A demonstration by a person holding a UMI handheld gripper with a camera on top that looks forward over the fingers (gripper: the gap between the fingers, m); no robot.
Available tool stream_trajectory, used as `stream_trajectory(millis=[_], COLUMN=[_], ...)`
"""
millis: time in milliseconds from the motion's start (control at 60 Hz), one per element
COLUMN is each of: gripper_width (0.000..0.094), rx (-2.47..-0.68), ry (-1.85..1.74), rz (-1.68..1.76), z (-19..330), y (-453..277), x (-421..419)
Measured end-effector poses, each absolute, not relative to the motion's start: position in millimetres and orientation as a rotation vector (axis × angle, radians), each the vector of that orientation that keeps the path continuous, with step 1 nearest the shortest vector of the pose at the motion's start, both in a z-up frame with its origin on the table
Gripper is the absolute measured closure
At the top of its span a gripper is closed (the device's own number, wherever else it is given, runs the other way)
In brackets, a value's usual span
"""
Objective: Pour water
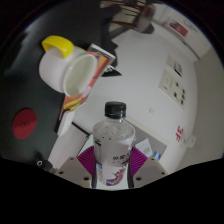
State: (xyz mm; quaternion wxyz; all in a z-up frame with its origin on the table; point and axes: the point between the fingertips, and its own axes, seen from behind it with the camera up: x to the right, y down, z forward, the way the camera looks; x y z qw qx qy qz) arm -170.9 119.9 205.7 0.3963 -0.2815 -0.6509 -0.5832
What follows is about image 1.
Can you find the dark round-back chair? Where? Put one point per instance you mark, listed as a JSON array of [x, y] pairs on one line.
[[146, 20]]

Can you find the red wall poster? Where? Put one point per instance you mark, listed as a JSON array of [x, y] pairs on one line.
[[179, 27]]

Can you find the orange colourful booklet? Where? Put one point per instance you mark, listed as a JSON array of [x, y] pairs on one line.
[[101, 63]]

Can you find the small white wall poster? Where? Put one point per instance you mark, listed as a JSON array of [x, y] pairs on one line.
[[174, 65]]

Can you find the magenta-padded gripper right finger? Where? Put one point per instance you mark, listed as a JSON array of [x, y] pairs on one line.
[[150, 168]]

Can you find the clear black-capped drink bottle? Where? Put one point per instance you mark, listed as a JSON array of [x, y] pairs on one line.
[[113, 143]]

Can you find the red floor number sign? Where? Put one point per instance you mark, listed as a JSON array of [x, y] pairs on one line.
[[180, 133]]

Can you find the small white flat case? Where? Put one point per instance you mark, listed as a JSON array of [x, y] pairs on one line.
[[65, 121]]

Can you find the large white wall poster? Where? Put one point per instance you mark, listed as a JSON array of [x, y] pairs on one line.
[[173, 88]]

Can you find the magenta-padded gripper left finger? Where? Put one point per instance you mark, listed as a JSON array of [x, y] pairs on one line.
[[71, 168]]

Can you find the grey notice board with papers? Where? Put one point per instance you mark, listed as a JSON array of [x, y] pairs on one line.
[[150, 138]]

